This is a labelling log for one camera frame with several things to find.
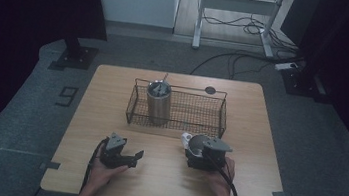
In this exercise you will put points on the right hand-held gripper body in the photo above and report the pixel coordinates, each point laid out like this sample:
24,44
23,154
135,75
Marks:
213,158

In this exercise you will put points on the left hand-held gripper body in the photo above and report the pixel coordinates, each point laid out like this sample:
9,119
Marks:
113,156

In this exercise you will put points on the stainless steel tumbler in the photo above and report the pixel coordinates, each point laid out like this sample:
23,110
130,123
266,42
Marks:
158,107

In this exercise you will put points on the person's left hand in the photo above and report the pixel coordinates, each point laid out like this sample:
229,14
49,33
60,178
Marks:
102,176

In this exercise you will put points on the person's right hand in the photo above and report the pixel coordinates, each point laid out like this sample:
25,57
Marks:
221,181

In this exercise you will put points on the grey tape piece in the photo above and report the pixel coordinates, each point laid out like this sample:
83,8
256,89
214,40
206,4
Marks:
51,165
279,194

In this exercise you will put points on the round black table grommet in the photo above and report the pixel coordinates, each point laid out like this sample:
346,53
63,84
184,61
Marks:
210,90

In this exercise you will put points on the metal straw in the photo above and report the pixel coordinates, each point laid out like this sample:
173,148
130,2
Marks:
165,77

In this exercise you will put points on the black stand base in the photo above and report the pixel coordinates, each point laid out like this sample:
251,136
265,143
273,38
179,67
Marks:
302,83
75,57

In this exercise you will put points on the white power strip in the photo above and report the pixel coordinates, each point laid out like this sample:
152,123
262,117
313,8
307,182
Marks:
285,66

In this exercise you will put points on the white desk frame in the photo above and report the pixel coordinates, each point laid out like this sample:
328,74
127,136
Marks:
237,4

